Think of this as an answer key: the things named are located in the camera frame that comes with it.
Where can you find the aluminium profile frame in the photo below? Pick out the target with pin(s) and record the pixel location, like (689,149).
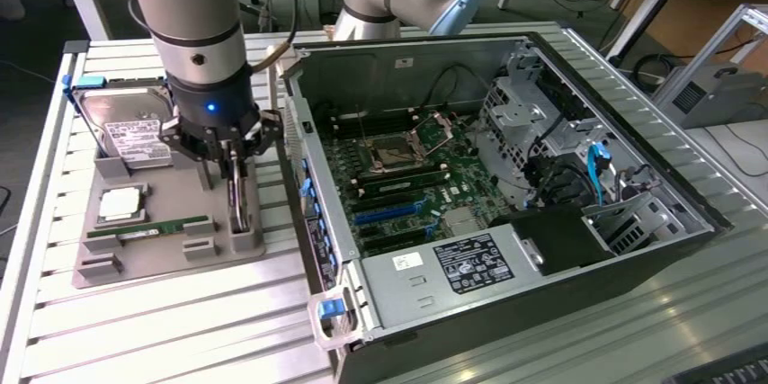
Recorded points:
(708,49)

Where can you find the green graphics card metal bracket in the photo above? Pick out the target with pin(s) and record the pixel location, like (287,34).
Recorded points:
(240,204)

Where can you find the green motherboard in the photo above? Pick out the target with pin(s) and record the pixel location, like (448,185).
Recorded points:
(456,181)

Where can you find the silver CPU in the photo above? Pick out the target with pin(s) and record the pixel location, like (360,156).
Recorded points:
(120,203)

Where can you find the grey power supply unit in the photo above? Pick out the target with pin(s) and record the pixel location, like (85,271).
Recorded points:
(396,294)

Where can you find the metal disk bay cage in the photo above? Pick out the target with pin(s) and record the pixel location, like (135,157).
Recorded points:
(528,114)

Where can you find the silver chipset heat sink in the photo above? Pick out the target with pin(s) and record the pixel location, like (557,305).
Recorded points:
(464,221)

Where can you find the black keyboard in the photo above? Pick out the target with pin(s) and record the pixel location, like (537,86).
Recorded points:
(737,372)

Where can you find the long black expansion slot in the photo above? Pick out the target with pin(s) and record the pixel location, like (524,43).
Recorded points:
(384,205)
(399,244)
(396,235)

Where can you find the blue case latch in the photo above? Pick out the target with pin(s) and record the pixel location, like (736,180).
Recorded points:
(329,309)

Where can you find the white shoe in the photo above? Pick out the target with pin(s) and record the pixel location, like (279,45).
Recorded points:
(11,8)

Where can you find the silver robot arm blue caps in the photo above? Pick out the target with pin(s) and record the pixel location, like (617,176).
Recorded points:
(192,20)

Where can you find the CPU socket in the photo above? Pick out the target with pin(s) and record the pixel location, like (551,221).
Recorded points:
(389,152)

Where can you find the grey computer tower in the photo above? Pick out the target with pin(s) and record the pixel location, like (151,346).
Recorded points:
(720,96)

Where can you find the blue expansion slot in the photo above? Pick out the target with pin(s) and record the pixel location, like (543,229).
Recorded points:
(387,214)

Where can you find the black plastic shroud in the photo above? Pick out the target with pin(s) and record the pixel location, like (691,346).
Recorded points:
(552,240)

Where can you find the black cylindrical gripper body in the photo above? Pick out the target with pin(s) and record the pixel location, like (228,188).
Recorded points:
(209,96)

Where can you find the hard disk drive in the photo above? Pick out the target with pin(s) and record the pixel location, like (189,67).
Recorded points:
(89,83)

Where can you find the metal socket locking lever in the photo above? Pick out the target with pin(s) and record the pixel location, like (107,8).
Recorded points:
(361,125)

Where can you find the green RAM stick white label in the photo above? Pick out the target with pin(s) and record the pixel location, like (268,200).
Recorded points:
(392,186)

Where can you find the metal socket cover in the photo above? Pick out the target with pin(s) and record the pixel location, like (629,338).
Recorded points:
(433,117)

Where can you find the black open PC case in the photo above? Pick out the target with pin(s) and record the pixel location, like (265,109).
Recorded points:
(540,312)

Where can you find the perforated metal bay bracket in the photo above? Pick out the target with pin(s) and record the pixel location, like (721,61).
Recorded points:
(624,211)

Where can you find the RAM slot with white latches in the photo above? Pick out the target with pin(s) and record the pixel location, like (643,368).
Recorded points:
(344,127)
(420,174)
(344,118)

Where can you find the grey parts rack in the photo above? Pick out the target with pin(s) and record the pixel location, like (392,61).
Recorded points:
(173,195)

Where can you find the silver hard disk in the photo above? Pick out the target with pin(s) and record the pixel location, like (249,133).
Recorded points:
(132,132)

